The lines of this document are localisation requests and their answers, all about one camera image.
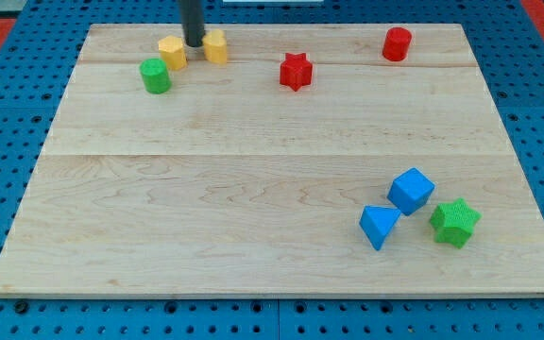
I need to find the red star block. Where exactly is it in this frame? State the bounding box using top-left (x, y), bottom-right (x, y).
top-left (280, 53), bottom-right (314, 92)

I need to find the green star block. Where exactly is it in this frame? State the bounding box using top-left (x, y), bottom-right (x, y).
top-left (430, 197), bottom-right (482, 248)

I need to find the light wooden board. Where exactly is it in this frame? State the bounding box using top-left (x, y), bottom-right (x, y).
top-left (0, 24), bottom-right (544, 299)

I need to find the blue triangle block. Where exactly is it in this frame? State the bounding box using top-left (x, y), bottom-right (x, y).
top-left (359, 206), bottom-right (401, 250)

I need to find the yellow heart block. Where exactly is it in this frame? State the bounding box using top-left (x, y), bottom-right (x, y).
top-left (202, 28), bottom-right (228, 64)

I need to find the blue cube block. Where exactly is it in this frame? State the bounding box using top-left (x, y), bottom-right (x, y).
top-left (387, 167), bottom-right (435, 215)

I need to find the green cylinder block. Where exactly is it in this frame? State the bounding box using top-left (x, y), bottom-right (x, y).
top-left (139, 59), bottom-right (172, 94)

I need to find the yellow hexagon block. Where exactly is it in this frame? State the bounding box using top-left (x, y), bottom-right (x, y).
top-left (158, 35), bottom-right (188, 71)

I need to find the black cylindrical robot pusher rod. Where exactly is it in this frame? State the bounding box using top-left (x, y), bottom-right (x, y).
top-left (178, 0), bottom-right (205, 47)

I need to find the red cylinder block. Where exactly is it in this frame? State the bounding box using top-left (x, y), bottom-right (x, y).
top-left (382, 26), bottom-right (413, 61)

